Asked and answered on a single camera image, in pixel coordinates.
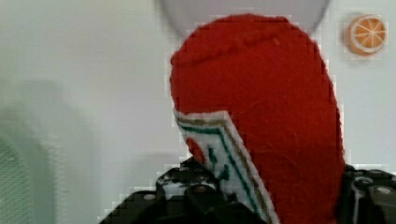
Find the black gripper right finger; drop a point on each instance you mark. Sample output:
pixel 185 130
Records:
pixel 366 197

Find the green plastic strainer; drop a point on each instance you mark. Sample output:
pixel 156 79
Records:
pixel 27 192

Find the grey round plate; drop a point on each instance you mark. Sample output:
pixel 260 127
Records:
pixel 186 15

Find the red plush ketchup bottle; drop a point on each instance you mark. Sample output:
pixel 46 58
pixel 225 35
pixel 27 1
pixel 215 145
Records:
pixel 255 105

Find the orange slice toy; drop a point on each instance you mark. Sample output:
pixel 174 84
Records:
pixel 366 35

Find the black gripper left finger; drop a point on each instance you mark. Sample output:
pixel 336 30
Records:
pixel 187 194

